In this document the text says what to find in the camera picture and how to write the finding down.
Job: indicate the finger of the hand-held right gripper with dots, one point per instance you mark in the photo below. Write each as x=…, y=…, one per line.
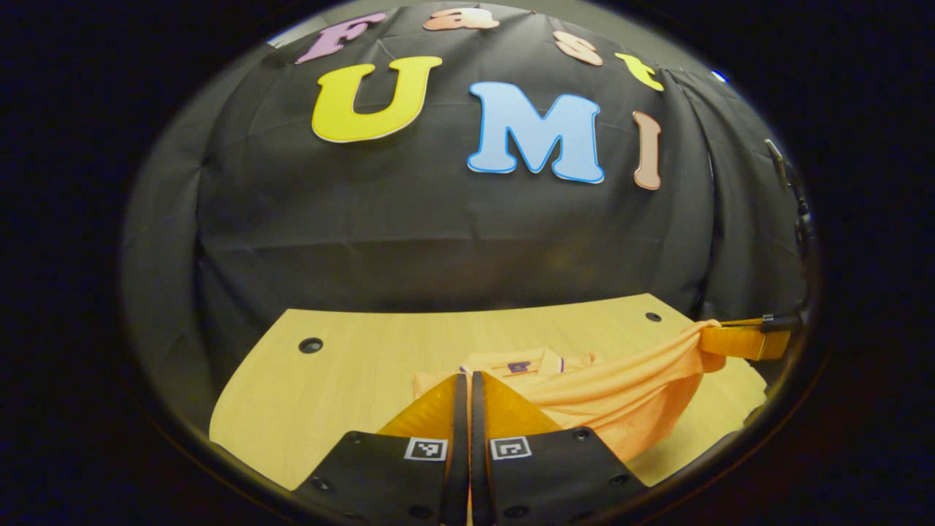
x=745, y=341

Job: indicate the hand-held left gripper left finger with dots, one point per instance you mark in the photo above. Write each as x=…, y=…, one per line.
x=459, y=438

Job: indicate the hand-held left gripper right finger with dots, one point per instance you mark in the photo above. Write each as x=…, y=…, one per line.
x=478, y=438

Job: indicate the orange T-shirt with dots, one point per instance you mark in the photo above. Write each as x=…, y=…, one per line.
x=621, y=394

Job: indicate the black backdrop cloth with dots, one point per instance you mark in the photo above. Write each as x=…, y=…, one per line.
x=438, y=241

